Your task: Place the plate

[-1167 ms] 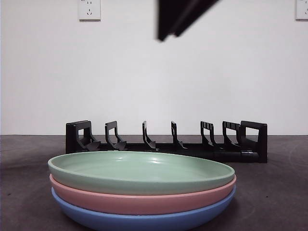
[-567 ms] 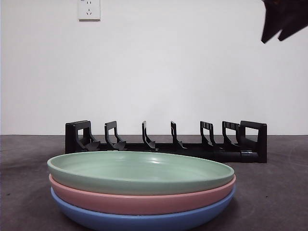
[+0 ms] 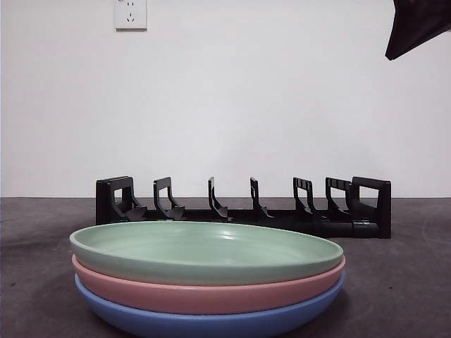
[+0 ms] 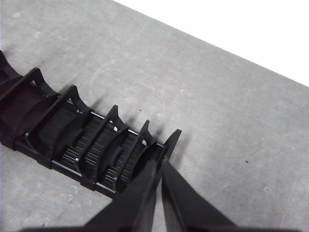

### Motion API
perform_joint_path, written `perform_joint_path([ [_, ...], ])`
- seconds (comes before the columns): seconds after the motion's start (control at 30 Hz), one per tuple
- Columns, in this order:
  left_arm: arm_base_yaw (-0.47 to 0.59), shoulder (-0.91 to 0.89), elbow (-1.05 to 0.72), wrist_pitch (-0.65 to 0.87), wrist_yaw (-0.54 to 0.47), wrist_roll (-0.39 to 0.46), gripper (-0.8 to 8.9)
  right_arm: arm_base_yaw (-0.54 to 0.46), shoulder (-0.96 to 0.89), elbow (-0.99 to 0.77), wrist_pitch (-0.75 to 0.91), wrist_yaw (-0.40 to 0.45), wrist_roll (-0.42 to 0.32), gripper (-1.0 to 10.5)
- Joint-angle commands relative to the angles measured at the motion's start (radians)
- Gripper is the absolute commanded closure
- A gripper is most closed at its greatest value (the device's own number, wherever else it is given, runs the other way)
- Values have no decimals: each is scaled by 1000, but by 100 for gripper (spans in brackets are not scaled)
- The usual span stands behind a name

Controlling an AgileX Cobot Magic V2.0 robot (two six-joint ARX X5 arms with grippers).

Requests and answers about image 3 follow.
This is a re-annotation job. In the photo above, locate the white wall socket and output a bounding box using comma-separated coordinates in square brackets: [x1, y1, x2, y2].
[114, 0, 148, 32]

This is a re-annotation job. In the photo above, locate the black plastic dish rack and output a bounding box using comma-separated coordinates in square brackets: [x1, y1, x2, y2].
[94, 175, 393, 240]

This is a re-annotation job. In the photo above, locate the blue plate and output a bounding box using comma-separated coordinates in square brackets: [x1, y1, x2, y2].
[73, 271, 345, 338]

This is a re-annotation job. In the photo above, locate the pink plate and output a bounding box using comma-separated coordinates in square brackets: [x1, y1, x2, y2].
[70, 253, 347, 315]

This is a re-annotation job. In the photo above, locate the green plate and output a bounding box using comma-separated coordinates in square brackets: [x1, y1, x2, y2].
[68, 220, 345, 287]

